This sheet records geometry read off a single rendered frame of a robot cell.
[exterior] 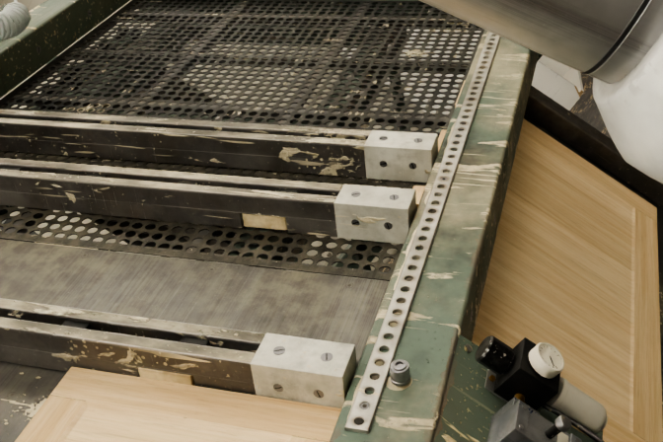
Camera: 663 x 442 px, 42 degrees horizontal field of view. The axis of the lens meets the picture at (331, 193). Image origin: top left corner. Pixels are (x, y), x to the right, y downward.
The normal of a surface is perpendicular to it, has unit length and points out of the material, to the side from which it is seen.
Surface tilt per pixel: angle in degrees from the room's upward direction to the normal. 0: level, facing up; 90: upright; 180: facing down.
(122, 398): 55
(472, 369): 90
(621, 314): 90
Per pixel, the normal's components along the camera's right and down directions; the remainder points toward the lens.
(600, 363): 0.47, -0.65
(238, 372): -0.29, 0.53
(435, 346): -0.09, -0.84
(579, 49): -0.40, 0.87
